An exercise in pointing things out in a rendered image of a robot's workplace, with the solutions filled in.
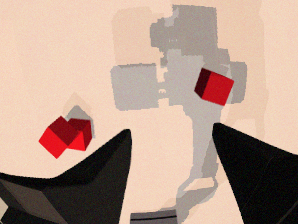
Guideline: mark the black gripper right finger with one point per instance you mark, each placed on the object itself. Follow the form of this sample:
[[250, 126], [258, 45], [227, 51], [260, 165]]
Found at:
[[264, 178]]

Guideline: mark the red cube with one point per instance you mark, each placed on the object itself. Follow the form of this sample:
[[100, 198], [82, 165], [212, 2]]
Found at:
[[57, 137], [83, 136], [214, 87]]

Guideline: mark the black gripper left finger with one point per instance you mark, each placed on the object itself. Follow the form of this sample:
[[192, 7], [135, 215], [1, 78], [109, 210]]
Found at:
[[91, 192]]

